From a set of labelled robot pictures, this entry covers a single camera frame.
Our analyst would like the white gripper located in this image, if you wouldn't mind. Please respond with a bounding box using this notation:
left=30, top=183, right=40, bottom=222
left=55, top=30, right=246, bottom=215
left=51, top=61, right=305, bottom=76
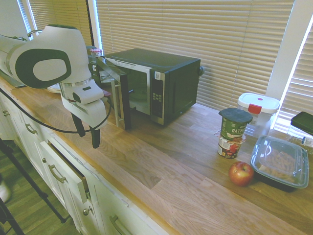
left=60, top=95, right=107, bottom=149

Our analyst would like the microwave door with steel handle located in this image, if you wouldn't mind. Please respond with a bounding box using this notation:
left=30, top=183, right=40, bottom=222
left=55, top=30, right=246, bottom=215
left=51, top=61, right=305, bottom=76
left=94, top=55, right=132, bottom=131

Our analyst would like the black steel microwave oven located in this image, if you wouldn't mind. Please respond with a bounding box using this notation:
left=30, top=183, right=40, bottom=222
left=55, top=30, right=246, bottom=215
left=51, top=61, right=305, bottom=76
left=102, top=47, right=201, bottom=127

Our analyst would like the white open drawer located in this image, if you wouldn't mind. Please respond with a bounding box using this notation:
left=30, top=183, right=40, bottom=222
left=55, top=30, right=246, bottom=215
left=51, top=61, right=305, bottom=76
left=40, top=140, right=90, bottom=204

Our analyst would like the white kitchen cabinet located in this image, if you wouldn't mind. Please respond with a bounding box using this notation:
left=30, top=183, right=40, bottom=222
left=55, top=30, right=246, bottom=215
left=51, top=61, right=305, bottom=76
left=0, top=92, right=157, bottom=235

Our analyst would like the glass jar with red lid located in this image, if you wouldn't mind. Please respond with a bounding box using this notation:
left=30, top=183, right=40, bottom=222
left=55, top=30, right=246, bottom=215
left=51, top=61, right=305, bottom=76
left=89, top=47, right=103, bottom=59

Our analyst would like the white shoe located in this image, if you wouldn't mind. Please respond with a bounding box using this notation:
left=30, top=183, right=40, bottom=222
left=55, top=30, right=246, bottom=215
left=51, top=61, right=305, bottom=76
left=0, top=180, right=12, bottom=202

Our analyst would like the narrow beige window blind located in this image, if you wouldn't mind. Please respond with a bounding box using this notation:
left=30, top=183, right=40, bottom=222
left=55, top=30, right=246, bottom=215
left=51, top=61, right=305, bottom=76
left=27, top=0, right=93, bottom=47
left=273, top=31, right=313, bottom=134

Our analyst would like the red white oatmeal cup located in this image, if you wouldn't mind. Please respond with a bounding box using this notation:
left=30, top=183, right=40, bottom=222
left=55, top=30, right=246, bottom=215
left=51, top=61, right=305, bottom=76
left=217, top=133, right=246, bottom=160

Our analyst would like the green oatmeal cup black lid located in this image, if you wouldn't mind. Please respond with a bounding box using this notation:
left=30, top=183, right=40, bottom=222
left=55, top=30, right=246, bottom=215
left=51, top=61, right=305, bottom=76
left=218, top=108, right=254, bottom=141

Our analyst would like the wide beige window blind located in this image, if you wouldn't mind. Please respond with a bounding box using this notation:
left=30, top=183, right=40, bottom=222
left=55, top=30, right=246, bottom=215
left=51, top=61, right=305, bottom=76
left=95, top=0, right=296, bottom=111

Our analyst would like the red apple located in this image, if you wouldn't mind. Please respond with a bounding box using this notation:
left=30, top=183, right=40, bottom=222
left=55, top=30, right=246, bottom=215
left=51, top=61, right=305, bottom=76
left=228, top=161, right=255, bottom=188

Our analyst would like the clear container white red lid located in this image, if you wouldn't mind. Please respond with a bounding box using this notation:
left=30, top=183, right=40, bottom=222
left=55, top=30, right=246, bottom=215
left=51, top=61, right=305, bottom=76
left=237, top=92, right=281, bottom=137

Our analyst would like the black takeout container clear lid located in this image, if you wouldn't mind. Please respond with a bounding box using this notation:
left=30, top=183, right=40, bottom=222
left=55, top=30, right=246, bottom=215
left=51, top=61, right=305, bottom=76
left=249, top=135, right=310, bottom=193

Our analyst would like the clear plastic packaging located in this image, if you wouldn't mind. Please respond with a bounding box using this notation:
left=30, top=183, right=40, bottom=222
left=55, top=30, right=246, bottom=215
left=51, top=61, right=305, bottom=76
left=286, top=124, right=313, bottom=155

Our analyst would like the black flat box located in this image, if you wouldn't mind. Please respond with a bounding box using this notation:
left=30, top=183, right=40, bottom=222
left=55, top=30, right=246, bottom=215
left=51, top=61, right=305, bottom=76
left=290, top=111, right=313, bottom=136

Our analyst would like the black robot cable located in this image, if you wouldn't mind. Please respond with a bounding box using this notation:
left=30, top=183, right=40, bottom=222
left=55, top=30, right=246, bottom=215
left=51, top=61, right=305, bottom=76
left=0, top=87, right=115, bottom=134

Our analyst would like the black camera tripod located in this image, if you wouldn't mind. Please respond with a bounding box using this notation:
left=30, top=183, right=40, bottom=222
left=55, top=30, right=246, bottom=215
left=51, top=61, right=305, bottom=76
left=0, top=137, right=67, bottom=235

